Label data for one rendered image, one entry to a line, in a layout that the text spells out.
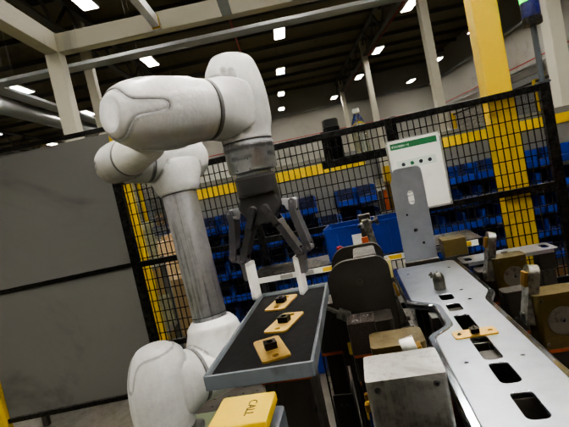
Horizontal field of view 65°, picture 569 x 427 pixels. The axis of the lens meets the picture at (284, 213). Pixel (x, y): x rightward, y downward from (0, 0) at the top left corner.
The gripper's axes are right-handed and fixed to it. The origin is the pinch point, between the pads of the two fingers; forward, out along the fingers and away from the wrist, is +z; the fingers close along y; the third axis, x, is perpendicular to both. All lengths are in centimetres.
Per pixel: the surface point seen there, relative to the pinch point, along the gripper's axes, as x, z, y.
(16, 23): 255, -213, -308
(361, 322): 2.9, 10.0, 13.2
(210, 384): -29.6, 4.4, 0.9
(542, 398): -6.9, 20.0, 39.0
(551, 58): 503, -91, 167
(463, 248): 90, 18, 34
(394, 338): -0.8, 12.0, 19.2
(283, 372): -27.9, 4.2, 9.9
